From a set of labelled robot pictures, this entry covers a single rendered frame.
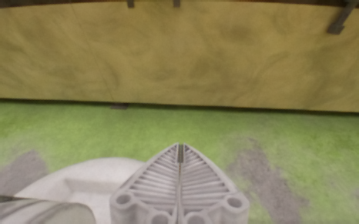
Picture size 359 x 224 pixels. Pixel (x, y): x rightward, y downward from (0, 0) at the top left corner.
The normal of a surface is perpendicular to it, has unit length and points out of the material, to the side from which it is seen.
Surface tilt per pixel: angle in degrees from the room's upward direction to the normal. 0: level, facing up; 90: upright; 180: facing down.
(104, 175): 0
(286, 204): 0
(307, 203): 0
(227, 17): 90
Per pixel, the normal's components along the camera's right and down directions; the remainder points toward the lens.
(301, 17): -0.07, 0.71
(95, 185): -0.03, 0.42
